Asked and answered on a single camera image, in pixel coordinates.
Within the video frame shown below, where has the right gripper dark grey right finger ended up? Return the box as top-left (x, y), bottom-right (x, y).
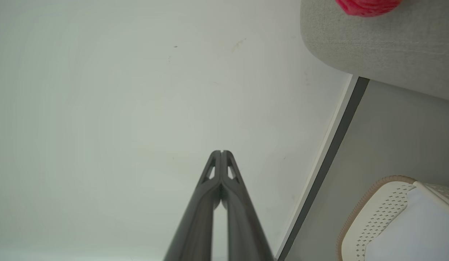
top-left (222, 150), bottom-right (275, 261)

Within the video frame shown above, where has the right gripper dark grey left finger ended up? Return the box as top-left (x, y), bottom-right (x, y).
top-left (163, 150), bottom-right (222, 261)

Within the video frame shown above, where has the red and white jersey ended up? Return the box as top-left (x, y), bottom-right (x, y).
top-left (335, 0), bottom-right (403, 18)

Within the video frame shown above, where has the white basket with brown rim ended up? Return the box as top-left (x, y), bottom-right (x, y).
top-left (336, 175), bottom-right (449, 261)

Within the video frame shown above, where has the grey fabric sofa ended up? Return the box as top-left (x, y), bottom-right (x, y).
top-left (300, 0), bottom-right (449, 103)

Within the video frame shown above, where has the dark grey wall baseboard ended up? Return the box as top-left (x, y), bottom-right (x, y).
top-left (275, 74), bottom-right (370, 261)

